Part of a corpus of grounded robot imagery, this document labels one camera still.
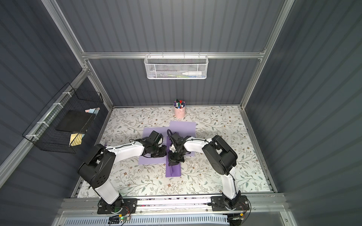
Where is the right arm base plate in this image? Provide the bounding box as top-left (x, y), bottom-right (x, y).
top-left (207, 195), bottom-right (250, 212)

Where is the aluminium front rail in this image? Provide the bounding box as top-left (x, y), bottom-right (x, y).
top-left (56, 193), bottom-right (290, 217)

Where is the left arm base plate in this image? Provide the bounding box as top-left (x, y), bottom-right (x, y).
top-left (97, 198), bottom-right (138, 215)

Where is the pastel sticky note stack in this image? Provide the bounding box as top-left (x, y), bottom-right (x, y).
top-left (85, 107), bottom-right (100, 115)

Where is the black wire wall basket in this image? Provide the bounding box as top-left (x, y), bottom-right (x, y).
top-left (23, 86), bottom-right (103, 153)

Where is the black notebook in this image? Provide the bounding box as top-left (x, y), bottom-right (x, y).
top-left (56, 110), bottom-right (96, 133)

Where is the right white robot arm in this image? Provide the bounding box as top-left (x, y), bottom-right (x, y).
top-left (167, 129), bottom-right (241, 210)

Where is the white perforated vent panel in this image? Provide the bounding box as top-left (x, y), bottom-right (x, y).
top-left (62, 214), bottom-right (230, 226)

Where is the yellow sticky note pad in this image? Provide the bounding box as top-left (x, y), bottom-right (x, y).
top-left (69, 133), bottom-right (85, 147)

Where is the dark purple paper sheet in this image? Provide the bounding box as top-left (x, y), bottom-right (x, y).
top-left (165, 121), bottom-right (197, 178)

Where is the light lavender paper sheet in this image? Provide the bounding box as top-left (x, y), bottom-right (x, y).
top-left (138, 127), bottom-right (169, 165)

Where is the white wire mesh basket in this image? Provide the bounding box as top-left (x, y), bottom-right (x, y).
top-left (144, 55), bottom-right (209, 80)

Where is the white marker in basket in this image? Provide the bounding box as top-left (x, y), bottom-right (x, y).
top-left (182, 71), bottom-right (202, 77)

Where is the pink pen cup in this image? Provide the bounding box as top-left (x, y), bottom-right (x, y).
top-left (173, 99), bottom-right (186, 119)

